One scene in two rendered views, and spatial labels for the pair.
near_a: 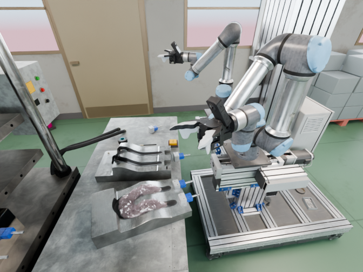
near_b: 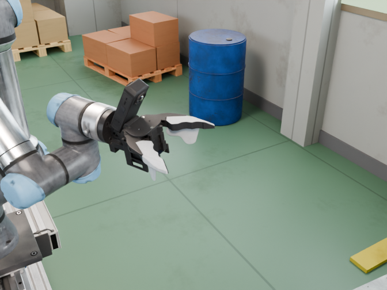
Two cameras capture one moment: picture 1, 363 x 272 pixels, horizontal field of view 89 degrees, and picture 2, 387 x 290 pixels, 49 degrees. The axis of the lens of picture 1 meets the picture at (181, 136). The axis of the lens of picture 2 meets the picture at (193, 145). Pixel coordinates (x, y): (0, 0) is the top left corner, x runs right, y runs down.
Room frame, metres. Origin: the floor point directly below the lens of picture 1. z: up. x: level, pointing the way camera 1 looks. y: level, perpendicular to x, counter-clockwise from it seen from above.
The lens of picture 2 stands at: (0.69, 0.59, 1.82)
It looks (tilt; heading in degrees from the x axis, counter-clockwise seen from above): 30 degrees down; 248
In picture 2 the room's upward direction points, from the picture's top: straight up
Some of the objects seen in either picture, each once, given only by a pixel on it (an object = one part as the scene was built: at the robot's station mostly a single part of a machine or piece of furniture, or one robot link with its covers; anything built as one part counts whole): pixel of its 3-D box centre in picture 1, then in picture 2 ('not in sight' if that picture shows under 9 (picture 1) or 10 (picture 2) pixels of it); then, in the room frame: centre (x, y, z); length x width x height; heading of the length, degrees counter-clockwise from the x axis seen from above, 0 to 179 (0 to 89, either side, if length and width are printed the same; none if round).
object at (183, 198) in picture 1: (189, 197); not in sight; (0.68, -0.05, 0.85); 0.13 x 0.05 x 0.05; 110
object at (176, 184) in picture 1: (183, 183); not in sight; (0.78, -0.01, 0.85); 0.13 x 0.05 x 0.05; 110
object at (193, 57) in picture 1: (195, 58); not in sight; (1.56, -0.11, 1.43); 0.11 x 0.08 x 0.09; 72
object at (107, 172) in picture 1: (135, 160); not in sight; (0.98, 0.33, 0.87); 0.50 x 0.26 x 0.14; 93
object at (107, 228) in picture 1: (142, 204); not in sight; (0.63, 0.22, 0.85); 0.50 x 0.26 x 0.11; 110
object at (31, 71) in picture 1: (56, 157); not in sight; (1.15, 1.04, 0.73); 0.30 x 0.22 x 1.47; 3
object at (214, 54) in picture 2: not in sight; (216, 76); (-0.96, -2.83, 0.39); 0.55 x 0.52 x 0.79; 98
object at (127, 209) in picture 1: (141, 198); not in sight; (0.63, 0.22, 0.90); 0.26 x 0.18 x 0.08; 110
